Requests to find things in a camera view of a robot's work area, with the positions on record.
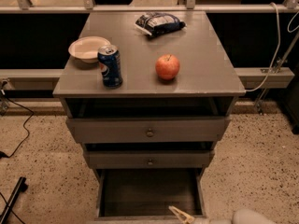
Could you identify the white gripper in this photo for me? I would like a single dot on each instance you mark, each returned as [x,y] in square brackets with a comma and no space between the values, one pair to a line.
[199,220]

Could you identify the grey bottom drawer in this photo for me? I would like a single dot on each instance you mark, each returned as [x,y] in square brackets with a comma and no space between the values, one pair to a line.
[145,196]

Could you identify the grey drawer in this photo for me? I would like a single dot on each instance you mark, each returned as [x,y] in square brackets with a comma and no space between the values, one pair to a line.
[148,159]
[147,130]
[145,196]

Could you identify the grey top drawer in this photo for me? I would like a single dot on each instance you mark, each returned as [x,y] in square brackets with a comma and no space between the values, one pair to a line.
[147,130]

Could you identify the grey middle drawer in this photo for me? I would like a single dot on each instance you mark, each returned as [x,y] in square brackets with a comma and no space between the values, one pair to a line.
[148,159]

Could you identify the grey wooden drawer cabinet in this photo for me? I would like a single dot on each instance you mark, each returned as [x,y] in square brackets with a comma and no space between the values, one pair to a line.
[205,86]

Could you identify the red apple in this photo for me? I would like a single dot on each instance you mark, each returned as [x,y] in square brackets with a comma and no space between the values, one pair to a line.
[167,66]

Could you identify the black metal bar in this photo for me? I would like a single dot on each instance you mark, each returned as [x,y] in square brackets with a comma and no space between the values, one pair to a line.
[20,187]

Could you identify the blue Pepsi soda can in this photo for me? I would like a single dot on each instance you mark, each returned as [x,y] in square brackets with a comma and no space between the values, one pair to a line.
[110,65]

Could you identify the blue chip bag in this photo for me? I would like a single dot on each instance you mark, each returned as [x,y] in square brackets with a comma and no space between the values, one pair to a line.
[154,24]

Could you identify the white paper bowl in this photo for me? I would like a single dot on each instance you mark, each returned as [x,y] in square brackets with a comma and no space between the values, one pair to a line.
[86,48]

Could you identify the grey metal railing frame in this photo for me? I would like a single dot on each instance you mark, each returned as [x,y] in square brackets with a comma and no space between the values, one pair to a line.
[271,77]

